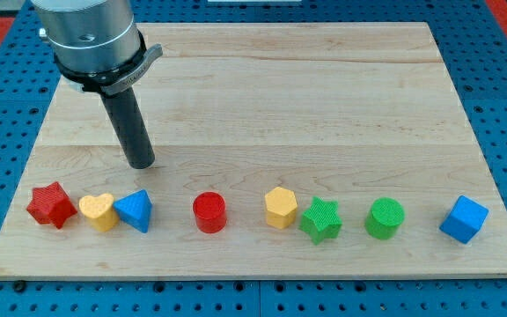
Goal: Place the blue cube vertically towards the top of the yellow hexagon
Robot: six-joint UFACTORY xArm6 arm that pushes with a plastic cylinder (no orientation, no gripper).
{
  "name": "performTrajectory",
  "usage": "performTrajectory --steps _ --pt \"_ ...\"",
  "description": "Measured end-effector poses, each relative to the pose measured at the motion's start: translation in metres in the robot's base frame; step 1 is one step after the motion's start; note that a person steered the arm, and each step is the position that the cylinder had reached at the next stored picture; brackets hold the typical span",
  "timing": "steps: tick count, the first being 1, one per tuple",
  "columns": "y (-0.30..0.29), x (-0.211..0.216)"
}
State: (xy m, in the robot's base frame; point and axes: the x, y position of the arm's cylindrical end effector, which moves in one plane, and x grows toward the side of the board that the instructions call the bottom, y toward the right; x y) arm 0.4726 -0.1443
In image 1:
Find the green cylinder block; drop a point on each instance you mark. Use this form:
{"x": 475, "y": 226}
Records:
{"x": 384, "y": 218}

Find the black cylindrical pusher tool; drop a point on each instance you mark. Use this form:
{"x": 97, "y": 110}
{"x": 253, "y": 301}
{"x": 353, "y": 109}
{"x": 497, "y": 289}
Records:
{"x": 125, "y": 116}

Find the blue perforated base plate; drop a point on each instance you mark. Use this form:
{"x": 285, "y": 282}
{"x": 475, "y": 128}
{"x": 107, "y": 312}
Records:
{"x": 474, "y": 48}

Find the yellow hexagon block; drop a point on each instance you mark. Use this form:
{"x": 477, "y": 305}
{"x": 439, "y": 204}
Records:
{"x": 281, "y": 207}

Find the wooden board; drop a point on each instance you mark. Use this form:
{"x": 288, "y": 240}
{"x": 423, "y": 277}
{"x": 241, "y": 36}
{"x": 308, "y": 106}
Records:
{"x": 348, "y": 112}

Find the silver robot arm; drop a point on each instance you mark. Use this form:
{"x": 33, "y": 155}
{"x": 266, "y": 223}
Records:
{"x": 96, "y": 43}

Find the red cylinder block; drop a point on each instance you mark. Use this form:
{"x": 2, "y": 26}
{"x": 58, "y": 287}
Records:
{"x": 210, "y": 212}

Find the blue cube block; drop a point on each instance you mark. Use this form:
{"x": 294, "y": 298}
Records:
{"x": 465, "y": 219}

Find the yellow heart block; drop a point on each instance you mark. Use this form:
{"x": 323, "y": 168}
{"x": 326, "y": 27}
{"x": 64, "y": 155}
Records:
{"x": 99, "y": 211}

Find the blue triangle block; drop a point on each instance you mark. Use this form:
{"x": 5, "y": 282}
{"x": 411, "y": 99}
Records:
{"x": 135, "y": 210}

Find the green star block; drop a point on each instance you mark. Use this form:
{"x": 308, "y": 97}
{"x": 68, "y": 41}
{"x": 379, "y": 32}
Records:
{"x": 321, "y": 220}

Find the red star block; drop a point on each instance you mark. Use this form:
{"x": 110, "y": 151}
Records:
{"x": 51, "y": 205}

